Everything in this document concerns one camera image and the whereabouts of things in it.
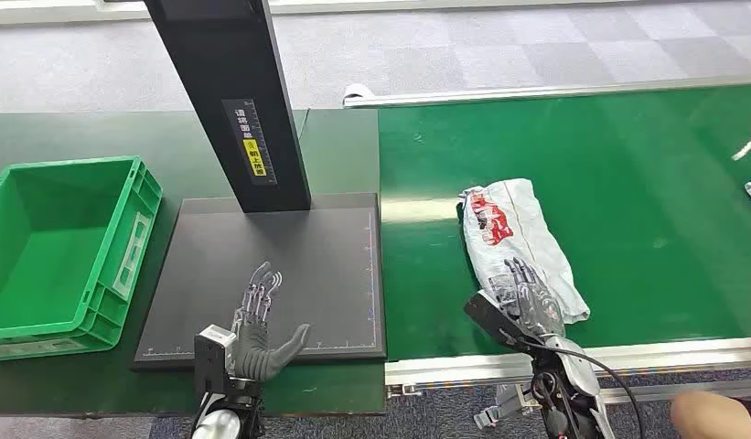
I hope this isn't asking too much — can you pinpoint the grey metal conveyor bracket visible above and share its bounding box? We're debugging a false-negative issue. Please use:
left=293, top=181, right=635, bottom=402
left=473, top=383, right=537, bottom=432

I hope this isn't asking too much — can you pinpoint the black yellow column label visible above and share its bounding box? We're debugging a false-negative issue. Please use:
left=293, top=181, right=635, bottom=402
left=221, top=98, right=279, bottom=187

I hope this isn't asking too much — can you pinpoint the black scanner machine with column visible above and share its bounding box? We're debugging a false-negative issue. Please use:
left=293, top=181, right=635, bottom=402
left=131, top=0, right=387, bottom=372

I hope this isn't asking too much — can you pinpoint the aluminium conveyor side rail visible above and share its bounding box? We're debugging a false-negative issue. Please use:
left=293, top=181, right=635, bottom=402
left=383, top=337, right=751, bottom=406
left=343, top=75, right=751, bottom=110

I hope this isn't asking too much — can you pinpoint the green plastic crate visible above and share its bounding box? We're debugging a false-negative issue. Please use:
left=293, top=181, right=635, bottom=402
left=0, top=155, right=164, bottom=363

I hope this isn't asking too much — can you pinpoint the green conveyor belt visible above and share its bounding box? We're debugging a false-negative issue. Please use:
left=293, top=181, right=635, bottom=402
left=378, top=84, right=751, bottom=363

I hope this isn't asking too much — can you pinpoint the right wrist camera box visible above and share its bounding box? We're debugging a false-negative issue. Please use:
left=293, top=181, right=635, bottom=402
left=463, top=290, right=534, bottom=354

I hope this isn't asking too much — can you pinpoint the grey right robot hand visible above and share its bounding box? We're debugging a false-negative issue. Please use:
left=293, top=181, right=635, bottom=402
left=502, top=257, right=566, bottom=339

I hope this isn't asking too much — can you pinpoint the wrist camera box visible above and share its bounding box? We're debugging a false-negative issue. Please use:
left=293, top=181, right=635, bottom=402
left=193, top=324, right=238, bottom=396
left=463, top=290, right=534, bottom=354

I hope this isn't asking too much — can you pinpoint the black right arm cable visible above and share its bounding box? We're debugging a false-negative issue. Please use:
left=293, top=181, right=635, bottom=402
left=517, top=337, right=647, bottom=439

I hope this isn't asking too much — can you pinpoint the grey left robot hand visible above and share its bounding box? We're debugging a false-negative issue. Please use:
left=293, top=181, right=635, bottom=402
left=229, top=262, right=312, bottom=383

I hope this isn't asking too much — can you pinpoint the person's knee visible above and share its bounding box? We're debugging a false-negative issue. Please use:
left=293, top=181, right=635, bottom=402
left=670, top=391, right=751, bottom=439

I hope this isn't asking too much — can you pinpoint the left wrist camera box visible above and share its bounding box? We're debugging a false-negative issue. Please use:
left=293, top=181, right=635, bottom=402
left=193, top=324, right=238, bottom=396

